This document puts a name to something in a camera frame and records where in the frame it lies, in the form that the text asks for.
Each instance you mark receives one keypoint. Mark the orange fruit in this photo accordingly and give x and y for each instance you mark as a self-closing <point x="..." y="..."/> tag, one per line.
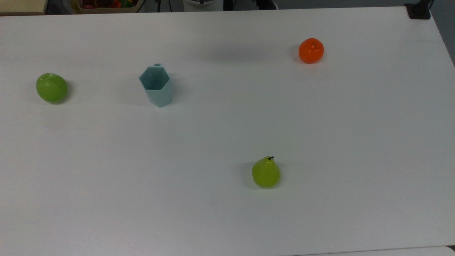
<point x="311" y="51"/>

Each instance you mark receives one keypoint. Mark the black clamp mount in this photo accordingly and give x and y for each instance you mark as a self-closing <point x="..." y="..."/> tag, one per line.
<point x="419" y="10"/>

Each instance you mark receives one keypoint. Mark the wooden box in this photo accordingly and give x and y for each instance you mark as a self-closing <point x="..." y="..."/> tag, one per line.
<point x="21" y="6"/>

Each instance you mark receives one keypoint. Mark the green apple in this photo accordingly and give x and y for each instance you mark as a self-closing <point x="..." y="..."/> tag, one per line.
<point x="52" y="88"/>

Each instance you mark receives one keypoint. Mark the green pear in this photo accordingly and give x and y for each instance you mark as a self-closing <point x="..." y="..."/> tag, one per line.
<point x="266" y="174"/>

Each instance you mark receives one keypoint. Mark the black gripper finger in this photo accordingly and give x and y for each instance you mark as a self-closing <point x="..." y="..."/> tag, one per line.
<point x="258" y="3"/>
<point x="272" y="4"/>

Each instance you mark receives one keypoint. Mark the light blue hexagonal mug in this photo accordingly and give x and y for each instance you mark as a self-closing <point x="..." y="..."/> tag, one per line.
<point x="156" y="87"/>

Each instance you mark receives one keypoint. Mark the basket of toy fruit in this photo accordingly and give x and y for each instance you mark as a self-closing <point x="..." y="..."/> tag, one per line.
<point x="106" y="5"/>

